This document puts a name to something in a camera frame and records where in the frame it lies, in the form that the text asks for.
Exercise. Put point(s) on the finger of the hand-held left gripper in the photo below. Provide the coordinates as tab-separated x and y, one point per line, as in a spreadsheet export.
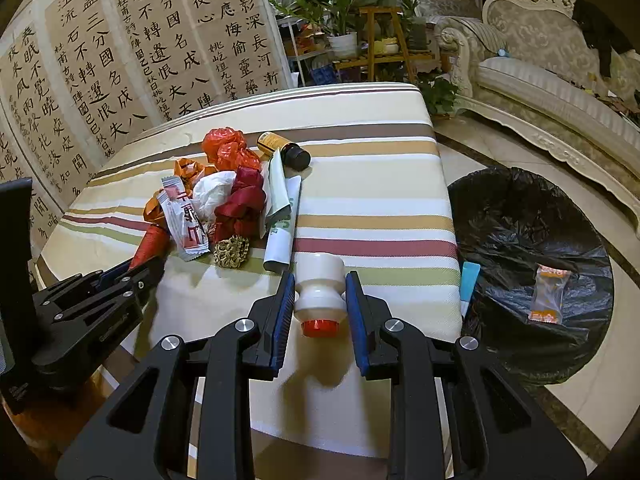
115	276
145	280

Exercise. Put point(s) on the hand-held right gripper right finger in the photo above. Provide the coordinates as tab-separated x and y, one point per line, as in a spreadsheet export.
357	320

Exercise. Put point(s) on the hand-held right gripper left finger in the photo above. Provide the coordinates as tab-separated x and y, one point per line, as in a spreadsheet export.
282	310

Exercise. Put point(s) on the white bottle with red cap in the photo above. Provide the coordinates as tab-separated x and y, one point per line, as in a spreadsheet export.
320	290

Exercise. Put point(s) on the white and green tube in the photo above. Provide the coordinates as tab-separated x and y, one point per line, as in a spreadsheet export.
282	240

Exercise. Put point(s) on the white tissue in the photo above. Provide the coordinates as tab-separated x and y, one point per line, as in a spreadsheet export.
212	192

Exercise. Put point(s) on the dark red wrapper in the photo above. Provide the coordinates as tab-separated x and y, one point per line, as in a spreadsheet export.
242	205

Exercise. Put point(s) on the pale green paper packet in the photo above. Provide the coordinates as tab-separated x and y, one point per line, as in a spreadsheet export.
277	180

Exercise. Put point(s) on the black trash bag bin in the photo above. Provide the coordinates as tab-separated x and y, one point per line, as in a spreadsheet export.
505	240

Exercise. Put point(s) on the long orange wrapper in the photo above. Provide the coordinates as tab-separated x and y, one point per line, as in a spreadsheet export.
152	240

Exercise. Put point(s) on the red and white snack packet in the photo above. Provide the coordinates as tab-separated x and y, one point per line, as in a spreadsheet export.
185	220

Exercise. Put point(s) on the gold foil wrapper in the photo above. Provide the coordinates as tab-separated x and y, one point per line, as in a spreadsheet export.
231	252

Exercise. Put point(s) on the light blue packet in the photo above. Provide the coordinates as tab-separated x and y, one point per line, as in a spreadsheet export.
469	285

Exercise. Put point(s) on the small orange crumpled wrapper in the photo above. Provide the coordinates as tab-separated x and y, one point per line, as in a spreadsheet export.
187	170

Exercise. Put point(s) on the striped cushion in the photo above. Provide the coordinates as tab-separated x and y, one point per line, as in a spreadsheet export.
375	200

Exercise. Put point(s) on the amber bottle with black cap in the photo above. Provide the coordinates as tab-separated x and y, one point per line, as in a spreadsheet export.
282	149

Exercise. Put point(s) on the clear packet with orange ends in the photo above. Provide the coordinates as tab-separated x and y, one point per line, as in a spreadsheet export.
549	292

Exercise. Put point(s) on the calligraphy paper screen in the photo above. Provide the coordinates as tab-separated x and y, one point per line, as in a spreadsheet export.
125	60

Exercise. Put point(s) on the blue crate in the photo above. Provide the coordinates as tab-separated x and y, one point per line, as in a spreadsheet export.
324	77

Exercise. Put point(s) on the leafy green floor plant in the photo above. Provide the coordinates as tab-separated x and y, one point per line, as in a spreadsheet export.
440	95

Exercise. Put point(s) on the white metal rack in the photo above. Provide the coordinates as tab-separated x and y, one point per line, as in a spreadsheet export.
300	55

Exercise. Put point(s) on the wooden plant stand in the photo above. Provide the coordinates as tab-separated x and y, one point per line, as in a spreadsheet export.
380	62

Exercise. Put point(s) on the small yellow pot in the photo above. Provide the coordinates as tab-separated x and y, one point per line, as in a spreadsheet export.
387	47

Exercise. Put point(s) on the green plant in white pot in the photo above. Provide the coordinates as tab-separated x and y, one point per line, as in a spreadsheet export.
342	42

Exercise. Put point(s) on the tall green plant dark pot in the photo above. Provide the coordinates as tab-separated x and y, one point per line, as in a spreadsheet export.
417	30

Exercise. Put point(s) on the cream carved sofa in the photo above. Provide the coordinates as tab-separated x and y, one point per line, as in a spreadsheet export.
540	85

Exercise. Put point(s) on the cream carved armchair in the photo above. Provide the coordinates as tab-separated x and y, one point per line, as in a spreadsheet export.
445	0

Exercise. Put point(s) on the black garment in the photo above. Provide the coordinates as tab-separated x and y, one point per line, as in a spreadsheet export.
597	27

